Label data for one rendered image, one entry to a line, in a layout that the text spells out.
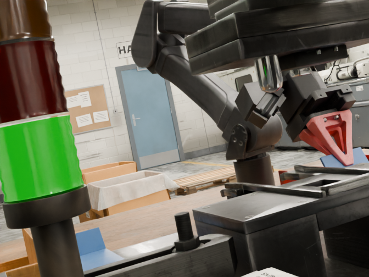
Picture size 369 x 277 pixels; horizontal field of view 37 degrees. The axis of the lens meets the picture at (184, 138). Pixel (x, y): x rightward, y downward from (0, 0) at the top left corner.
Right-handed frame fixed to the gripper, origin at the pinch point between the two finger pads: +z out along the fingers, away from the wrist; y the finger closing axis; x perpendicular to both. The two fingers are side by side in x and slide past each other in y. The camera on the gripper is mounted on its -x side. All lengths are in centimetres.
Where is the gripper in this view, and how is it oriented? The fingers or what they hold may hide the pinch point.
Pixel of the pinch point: (345, 161)
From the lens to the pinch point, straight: 80.0
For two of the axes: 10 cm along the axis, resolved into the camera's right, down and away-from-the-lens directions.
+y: 2.3, -5.1, -8.3
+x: 9.0, -2.1, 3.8
